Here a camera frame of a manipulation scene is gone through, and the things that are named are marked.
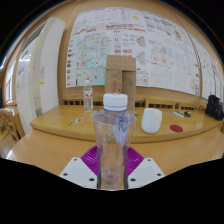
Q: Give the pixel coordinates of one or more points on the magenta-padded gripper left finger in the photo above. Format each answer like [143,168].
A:
[78,170]

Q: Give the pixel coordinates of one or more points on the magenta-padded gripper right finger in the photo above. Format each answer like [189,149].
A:
[146,170]

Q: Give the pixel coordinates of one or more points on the clear plastic bottle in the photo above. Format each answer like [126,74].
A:
[113,140]

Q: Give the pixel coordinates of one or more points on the small red-labelled water bottle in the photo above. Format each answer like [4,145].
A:
[88,98]

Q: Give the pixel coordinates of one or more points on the white ceramic mug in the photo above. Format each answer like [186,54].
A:
[151,121]

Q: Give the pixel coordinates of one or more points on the small colourful sticker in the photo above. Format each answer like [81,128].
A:
[79,120]

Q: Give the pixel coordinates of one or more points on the flat round red coaster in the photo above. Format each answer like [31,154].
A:
[176,128]

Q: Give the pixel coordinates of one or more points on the white remote control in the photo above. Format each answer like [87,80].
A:
[177,114]

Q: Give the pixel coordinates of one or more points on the row of wooden chairs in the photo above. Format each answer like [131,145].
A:
[160,104]

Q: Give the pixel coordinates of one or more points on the small black device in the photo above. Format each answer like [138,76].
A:
[187,114]

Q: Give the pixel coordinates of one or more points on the wooden chair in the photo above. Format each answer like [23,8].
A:
[10,126]

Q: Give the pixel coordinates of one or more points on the black bag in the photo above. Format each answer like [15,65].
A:
[214,107]

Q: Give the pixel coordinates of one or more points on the brown cardboard box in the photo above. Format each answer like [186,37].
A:
[120,71]

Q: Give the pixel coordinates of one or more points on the narrow printed wall poster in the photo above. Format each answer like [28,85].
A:
[208,73]

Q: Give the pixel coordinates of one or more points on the blue-printed wall notice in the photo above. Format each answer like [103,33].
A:
[24,63]

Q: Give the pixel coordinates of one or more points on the large printed wall poster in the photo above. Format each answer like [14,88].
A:
[160,50]

